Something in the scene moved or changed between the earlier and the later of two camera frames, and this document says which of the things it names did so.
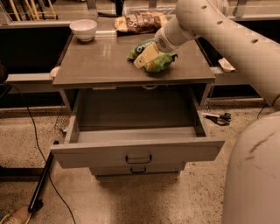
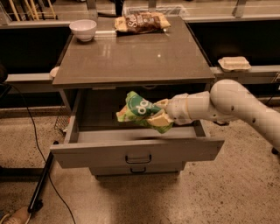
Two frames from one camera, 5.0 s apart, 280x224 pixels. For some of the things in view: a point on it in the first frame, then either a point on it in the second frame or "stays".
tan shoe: (19, 216) stays
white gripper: (163, 42) -> (176, 108)
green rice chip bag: (160, 63) -> (139, 109)
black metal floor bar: (37, 204) stays
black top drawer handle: (138, 162) stays
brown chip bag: (140, 22) stays
